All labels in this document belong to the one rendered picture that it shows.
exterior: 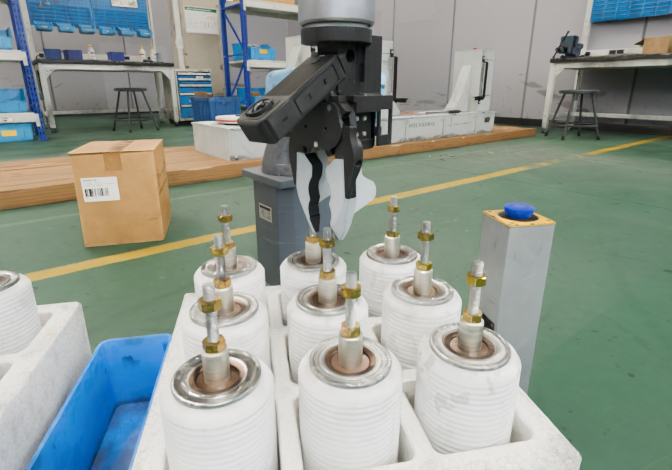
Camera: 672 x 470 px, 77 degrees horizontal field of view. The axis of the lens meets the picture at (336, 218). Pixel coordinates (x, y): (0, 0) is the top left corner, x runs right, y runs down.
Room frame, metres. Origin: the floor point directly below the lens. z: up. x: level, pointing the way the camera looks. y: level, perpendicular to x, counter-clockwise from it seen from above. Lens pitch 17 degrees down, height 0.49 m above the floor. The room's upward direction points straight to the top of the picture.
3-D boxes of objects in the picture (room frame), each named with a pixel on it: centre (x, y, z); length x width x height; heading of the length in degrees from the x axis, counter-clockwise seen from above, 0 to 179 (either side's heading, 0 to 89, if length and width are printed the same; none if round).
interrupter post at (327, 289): (0.44, 0.01, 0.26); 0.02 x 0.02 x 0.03
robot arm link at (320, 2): (0.46, 0.00, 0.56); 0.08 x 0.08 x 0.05
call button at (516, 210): (0.57, -0.26, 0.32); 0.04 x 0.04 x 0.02
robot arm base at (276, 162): (0.99, 0.10, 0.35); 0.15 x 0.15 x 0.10
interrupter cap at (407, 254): (0.58, -0.08, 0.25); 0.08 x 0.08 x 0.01
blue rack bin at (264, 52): (5.71, 1.04, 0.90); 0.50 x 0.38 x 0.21; 39
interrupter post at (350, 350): (0.33, -0.01, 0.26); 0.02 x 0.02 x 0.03
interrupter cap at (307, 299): (0.44, 0.01, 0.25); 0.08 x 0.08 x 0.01
